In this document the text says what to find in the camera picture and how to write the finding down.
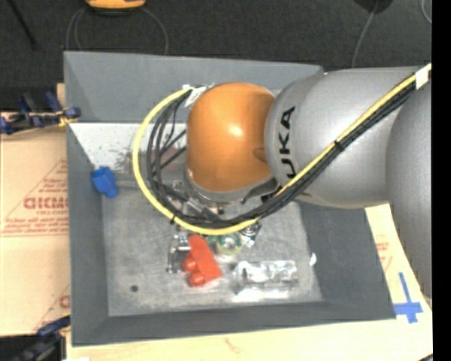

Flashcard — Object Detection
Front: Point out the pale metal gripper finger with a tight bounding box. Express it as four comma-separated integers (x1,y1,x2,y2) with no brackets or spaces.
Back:
167,235,191,275

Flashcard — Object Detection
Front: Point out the red toy block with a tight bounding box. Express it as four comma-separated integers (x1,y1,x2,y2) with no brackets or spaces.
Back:
181,234,224,288

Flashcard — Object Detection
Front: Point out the grey metal bin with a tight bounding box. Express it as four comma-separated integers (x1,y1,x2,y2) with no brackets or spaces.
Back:
62,50,396,346

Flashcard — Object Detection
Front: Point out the clear plastic bottle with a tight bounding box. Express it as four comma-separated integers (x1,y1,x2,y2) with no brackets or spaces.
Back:
231,259,300,302

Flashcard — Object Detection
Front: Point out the blue toy block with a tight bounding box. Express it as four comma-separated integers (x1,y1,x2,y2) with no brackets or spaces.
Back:
91,166,119,199

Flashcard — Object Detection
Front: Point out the brown cardboard board, red print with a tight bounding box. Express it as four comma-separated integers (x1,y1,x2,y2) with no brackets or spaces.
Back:
0,83,433,361

